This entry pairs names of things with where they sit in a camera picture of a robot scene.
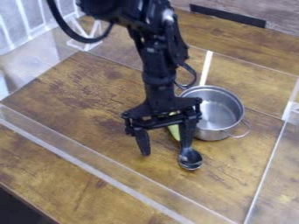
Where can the black strip on table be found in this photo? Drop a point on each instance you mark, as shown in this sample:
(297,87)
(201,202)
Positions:
(245,20)

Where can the clear acrylic triangle bracket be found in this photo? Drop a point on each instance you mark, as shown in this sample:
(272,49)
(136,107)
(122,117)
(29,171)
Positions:
(86,34)

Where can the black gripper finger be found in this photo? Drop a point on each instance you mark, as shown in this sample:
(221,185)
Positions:
(141,139)
(186,128)

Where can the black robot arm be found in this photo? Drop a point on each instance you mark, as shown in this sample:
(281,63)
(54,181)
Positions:
(150,23)

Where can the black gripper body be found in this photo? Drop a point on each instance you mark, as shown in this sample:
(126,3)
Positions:
(161,109)

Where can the small steel pot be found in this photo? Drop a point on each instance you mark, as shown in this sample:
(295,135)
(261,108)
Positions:
(221,113)

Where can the green handled metal spoon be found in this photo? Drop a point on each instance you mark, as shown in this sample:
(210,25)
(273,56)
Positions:
(189,161)

